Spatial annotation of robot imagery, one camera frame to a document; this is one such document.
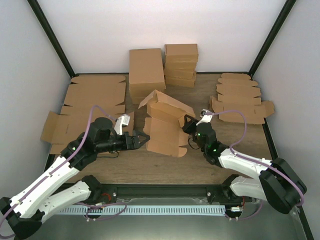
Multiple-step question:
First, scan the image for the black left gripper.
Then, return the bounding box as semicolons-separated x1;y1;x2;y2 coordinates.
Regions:
97;130;151;153

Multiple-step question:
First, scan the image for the small brown cardboard box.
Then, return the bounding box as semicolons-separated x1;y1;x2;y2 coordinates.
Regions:
138;90;195;158

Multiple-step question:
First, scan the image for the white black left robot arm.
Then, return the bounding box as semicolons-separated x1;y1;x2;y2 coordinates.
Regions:
0;114;150;240

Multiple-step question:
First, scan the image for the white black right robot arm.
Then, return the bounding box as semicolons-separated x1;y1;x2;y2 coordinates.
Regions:
182;109;307;214

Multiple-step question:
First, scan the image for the small folded box bottom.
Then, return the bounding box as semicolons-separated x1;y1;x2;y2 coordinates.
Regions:
165;80;195;88

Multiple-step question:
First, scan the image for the large folded cardboard box bottom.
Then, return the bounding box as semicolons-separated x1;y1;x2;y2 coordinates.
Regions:
131;96;150;106

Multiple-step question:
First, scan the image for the large folded cardboard box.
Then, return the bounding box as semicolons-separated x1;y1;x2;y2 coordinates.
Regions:
129;48;166;99
131;96;150;106

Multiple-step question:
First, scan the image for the large folded cardboard box top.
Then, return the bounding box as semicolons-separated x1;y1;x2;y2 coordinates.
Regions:
129;48;166;99

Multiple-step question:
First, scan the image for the small folded box stack top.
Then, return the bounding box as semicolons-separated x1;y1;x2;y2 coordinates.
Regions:
164;43;199;63

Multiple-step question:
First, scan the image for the stack of small flat blanks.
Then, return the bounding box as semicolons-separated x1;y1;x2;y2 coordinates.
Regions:
210;73;275;125

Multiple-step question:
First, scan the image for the large flat cardboard blank rear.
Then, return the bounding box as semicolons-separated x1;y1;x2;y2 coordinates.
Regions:
64;75;126;107

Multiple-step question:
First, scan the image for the large flat cardboard blank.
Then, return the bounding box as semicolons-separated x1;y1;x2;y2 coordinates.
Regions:
64;75;126;107
40;106;135;155

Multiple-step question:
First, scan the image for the large flat cardboard blank front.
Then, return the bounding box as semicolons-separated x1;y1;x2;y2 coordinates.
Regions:
40;106;135;155

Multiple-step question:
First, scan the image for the clear acrylic cover plate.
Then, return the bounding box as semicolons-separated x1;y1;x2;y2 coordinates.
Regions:
31;203;304;240

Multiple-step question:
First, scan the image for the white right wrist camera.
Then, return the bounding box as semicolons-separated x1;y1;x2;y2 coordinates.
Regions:
199;109;215;123

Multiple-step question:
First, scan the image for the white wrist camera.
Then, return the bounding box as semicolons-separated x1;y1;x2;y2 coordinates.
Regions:
114;114;131;136
199;109;215;123

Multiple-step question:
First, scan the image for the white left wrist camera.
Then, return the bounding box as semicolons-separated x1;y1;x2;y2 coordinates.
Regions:
114;114;131;136

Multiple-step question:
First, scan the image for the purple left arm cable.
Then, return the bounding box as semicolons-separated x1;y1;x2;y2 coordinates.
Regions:
0;104;118;238

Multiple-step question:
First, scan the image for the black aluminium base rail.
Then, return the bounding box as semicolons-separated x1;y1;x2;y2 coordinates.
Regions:
82;184;260;205

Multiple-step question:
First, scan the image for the light blue slotted cable duct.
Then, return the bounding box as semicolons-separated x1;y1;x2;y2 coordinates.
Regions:
57;205;226;217

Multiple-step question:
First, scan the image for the black frame post right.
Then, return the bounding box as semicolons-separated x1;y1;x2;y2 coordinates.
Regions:
248;0;296;77

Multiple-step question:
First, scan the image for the black frame post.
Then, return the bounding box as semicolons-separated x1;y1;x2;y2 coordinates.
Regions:
27;0;76;78
248;0;296;77

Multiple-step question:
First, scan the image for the black frame post left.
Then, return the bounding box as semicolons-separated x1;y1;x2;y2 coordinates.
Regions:
27;0;76;78

